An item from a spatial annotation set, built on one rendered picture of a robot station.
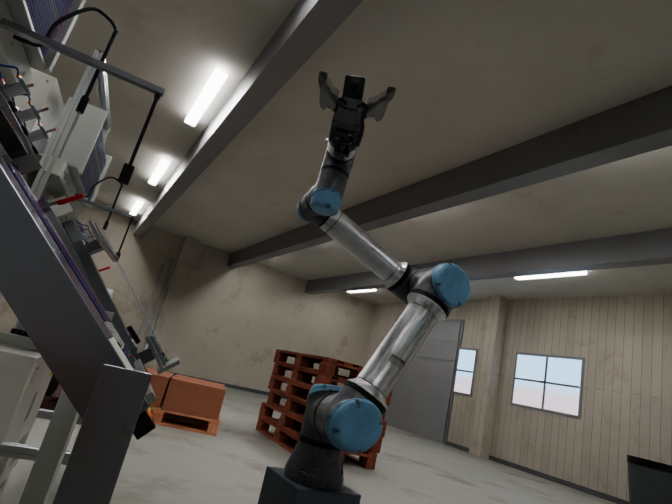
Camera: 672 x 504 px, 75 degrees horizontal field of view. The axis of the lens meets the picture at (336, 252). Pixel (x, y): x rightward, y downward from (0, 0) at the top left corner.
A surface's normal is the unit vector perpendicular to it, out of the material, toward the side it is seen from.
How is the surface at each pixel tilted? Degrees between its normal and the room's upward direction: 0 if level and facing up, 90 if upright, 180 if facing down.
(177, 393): 90
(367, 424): 97
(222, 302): 90
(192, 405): 90
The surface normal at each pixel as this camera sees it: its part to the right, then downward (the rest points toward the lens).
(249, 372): 0.51, -0.12
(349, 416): 0.28, -0.08
